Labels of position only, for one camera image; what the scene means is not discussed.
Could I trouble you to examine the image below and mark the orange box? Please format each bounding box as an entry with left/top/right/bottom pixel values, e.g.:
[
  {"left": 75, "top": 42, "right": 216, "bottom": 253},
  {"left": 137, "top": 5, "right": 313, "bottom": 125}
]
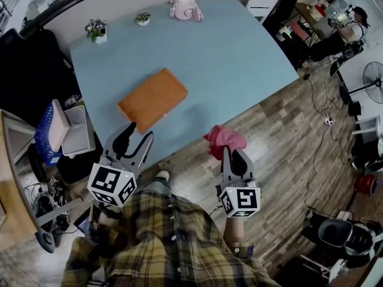
[{"left": 117, "top": 68, "right": 189, "bottom": 135}]

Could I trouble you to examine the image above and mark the white stool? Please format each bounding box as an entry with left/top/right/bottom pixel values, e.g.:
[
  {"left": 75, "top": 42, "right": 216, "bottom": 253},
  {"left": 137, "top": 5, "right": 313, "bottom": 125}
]
[{"left": 351, "top": 115, "right": 382, "bottom": 144}]

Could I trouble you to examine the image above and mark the pale pink tray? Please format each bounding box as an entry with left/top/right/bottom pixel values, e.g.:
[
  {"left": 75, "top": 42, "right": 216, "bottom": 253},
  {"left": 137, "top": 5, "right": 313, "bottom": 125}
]
[{"left": 47, "top": 99, "right": 71, "bottom": 154}]

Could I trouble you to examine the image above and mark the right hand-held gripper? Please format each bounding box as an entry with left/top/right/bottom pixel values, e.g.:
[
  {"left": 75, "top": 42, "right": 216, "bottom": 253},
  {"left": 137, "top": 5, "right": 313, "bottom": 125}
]
[{"left": 215, "top": 146, "right": 262, "bottom": 218}]

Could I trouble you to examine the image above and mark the white chair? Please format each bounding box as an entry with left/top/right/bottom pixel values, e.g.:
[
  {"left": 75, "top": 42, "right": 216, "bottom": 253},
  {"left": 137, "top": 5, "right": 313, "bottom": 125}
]
[{"left": 245, "top": 0, "right": 279, "bottom": 24}]

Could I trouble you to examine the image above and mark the purple flower potted plant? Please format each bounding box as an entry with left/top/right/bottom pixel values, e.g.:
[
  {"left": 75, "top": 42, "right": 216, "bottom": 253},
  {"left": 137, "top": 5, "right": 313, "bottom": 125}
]
[{"left": 84, "top": 17, "right": 108, "bottom": 45}]

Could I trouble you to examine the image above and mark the small green potted plant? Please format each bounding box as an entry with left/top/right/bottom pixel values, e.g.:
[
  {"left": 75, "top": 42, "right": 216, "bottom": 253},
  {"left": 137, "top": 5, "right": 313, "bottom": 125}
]
[{"left": 133, "top": 11, "right": 152, "bottom": 27}]

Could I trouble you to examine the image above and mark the wooden side desk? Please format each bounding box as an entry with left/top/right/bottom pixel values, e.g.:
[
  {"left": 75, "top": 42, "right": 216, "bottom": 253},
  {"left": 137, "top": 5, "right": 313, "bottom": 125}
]
[{"left": 0, "top": 108, "right": 40, "bottom": 252}]

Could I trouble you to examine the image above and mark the black office chair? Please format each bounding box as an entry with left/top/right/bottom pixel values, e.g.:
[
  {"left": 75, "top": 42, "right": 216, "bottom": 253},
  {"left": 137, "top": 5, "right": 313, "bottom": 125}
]
[{"left": 0, "top": 28, "right": 83, "bottom": 123}]

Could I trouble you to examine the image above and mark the person's shoe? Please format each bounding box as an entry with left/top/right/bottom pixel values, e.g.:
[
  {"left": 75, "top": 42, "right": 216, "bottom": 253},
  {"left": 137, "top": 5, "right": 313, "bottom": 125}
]
[{"left": 154, "top": 169, "right": 171, "bottom": 188}]

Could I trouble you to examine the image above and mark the pink and white teapot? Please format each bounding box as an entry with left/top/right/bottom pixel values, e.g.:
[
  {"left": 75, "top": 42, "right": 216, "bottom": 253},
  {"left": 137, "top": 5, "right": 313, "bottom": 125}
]
[{"left": 169, "top": 0, "right": 204, "bottom": 23}]

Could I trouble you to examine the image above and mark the person's plaid shirt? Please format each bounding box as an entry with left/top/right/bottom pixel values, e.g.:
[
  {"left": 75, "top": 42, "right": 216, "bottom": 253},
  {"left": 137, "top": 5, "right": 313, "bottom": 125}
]
[{"left": 61, "top": 181, "right": 282, "bottom": 287}]

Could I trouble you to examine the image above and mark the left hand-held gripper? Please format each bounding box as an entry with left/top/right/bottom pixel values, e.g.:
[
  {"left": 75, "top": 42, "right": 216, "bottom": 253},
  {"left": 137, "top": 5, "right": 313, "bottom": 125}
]
[{"left": 87, "top": 121, "right": 155, "bottom": 208}]

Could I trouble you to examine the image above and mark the red stool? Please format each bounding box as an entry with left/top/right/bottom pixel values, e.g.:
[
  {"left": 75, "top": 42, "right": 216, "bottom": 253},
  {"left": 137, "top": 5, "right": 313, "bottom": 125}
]
[{"left": 354, "top": 173, "right": 377, "bottom": 194}]

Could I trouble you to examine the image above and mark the person's right forearm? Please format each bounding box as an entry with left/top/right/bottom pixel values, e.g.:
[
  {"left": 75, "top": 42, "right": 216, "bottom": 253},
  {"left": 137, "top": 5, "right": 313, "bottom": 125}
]
[{"left": 223, "top": 216, "right": 255, "bottom": 252}]

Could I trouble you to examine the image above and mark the pink cloth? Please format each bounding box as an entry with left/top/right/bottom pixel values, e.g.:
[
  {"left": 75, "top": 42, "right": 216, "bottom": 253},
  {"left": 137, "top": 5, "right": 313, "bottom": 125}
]
[{"left": 202, "top": 124, "right": 248, "bottom": 161}]

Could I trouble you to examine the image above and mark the white plastic bin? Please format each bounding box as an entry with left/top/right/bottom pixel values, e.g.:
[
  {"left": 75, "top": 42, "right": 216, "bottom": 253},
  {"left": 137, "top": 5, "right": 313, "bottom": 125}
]
[{"left": 60, "top": 105, "right": 93, "bottom": 157}]

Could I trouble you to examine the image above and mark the blue plastic basket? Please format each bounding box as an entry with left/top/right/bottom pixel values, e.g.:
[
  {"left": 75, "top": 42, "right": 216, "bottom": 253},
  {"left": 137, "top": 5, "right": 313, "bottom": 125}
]
[{"left": 34, "top": 102, "right": 64, "bottom": 167}]

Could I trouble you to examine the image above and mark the person's left forearm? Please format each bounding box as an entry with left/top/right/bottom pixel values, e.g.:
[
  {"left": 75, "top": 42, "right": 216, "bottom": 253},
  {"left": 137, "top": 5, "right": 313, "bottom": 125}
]
[{"left": 95, "top": 204, "right": 124, "bottom": 231}]

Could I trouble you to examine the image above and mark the black standing fan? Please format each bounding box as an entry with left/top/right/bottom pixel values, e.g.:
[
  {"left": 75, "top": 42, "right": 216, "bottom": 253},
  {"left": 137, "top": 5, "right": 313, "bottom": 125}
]
[{"left": 339, "top": 61, "right": 383, "bottom": 105}]

